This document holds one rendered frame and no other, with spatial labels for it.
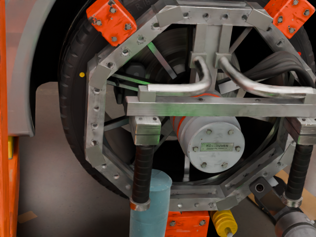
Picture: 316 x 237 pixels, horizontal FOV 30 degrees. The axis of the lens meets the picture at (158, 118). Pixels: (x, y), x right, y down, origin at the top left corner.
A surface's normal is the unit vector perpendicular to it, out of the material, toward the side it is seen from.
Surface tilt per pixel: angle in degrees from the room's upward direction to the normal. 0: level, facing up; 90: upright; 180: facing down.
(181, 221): 90
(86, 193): 0
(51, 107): 0
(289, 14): 90
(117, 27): 90
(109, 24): 90
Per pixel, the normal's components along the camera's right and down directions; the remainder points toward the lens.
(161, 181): 0.10, -0.89
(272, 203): -0.18, 0.03
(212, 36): 0.17, 0.45
